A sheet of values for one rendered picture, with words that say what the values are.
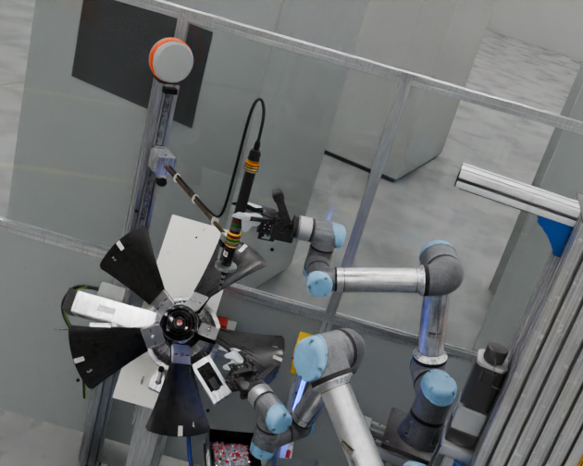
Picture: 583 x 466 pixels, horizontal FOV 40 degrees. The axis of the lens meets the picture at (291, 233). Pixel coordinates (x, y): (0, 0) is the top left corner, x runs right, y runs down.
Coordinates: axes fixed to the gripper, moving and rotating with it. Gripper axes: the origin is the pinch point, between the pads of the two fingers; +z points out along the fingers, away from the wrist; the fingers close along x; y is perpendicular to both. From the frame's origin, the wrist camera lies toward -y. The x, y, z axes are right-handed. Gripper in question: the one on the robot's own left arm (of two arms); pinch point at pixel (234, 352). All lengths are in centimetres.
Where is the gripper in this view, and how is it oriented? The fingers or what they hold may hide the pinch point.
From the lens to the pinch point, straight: 264.1
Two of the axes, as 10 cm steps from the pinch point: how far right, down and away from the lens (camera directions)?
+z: -5.0, -4.7, 7.3
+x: -1.7, 8.8, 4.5
